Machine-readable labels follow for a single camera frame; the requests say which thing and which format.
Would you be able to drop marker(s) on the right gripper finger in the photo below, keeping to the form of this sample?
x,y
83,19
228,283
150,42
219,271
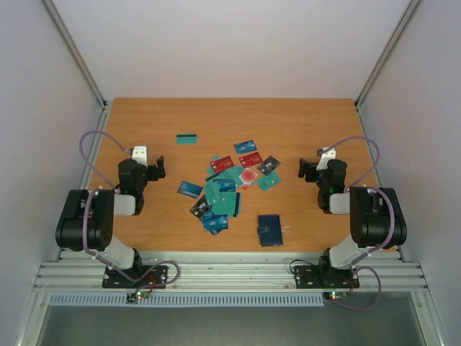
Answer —
x,y
300,173
302,162

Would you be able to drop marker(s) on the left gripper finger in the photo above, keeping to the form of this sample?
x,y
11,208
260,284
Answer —
x,y
160,161
161,172

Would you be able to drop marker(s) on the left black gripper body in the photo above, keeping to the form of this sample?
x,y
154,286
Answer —
x,y
155,174

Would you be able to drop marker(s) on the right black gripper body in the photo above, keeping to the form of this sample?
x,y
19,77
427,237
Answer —
x,y
307,173

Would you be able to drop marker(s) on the navy blue card holder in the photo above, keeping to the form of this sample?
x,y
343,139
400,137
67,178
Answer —
x,y
269,230

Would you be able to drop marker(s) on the blue card bottom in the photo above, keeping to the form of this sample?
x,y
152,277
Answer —
x,y
215,223

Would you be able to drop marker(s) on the blue card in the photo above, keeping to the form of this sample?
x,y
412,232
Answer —
x,y
215,223
225,185
245,147
190,190

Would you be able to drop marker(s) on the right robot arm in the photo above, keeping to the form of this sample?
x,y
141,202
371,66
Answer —
x,y
375,218

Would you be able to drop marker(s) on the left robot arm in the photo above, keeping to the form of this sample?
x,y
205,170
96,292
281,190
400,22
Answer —
x,y
86,223

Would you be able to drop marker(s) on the lone green card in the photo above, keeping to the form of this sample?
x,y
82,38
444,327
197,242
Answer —
x,y
186,138

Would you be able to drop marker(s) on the black card right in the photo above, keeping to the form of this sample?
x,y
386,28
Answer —
x,y
268,165

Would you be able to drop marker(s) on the black card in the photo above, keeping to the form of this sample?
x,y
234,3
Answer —
x,y
200,208
268,165

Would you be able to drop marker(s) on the blue card left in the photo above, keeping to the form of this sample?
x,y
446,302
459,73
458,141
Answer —
x,y
190,190

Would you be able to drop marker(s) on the green card right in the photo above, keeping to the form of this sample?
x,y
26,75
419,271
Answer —
x,y
267,182

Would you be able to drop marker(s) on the red VIP card right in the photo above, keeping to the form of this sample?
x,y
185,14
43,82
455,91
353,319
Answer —
x,y
251,159

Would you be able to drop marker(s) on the red vip card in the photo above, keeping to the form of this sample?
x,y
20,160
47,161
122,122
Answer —
x,y
221,164
251,159

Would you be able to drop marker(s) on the white red card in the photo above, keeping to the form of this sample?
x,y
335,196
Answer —
x,y
247,177

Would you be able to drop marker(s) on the black card lower left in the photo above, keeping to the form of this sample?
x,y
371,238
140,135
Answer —
x,y
200,208

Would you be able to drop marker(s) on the red VIP card left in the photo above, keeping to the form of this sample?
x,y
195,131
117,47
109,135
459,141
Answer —
x,y
221,164

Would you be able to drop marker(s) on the green card centre left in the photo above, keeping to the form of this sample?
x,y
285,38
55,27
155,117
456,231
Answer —
x,y
212,193

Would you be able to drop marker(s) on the blue card top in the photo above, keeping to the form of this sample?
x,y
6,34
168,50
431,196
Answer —
x,y
245,147

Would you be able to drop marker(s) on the blue card centre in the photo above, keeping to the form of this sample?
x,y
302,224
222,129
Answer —
x,y
225,185

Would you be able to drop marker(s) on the green card with stripe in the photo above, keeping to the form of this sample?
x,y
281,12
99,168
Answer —
x,y
230,204

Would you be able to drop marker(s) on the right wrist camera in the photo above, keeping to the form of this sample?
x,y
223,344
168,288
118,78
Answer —
x,y
325,154

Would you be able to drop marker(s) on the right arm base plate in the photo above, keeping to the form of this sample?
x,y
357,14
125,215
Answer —
x,y
311,277

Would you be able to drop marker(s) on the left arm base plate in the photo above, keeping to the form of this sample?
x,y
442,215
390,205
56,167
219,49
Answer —
x,y
132,278

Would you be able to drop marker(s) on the grey slotted cable duct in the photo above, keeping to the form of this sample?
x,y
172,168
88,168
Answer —
x,y
188,300

